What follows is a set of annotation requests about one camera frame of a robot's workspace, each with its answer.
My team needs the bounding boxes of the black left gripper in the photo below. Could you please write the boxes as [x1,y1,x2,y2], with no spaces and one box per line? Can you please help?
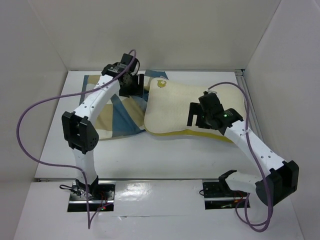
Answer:
[118,72,144,98]

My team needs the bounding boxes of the blue beige patchwork pillowcase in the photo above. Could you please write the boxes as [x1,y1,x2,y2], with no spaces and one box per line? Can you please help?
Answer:
[94,69,168,141]

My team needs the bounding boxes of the cream and yellow pillow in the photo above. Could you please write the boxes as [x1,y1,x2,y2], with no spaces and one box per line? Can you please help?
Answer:
[144,77,231,143]

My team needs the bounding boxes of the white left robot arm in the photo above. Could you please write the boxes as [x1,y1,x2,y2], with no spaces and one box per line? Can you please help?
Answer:
[61,53,148,200]

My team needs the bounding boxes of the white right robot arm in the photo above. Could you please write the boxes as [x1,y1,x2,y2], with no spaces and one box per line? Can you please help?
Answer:
[187,91,299,206]

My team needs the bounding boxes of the aluminium rail right side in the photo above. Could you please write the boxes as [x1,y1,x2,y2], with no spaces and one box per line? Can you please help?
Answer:
[234,69,264,140]

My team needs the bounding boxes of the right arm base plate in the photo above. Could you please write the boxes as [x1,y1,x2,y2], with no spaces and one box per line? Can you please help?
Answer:
[199,181,248,210]

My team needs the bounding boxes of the aluminium rail front edge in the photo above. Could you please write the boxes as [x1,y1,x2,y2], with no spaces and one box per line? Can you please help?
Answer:
[34,177,219,182]

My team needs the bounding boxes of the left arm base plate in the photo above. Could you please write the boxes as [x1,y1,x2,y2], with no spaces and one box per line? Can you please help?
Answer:
[59,183,116,213]

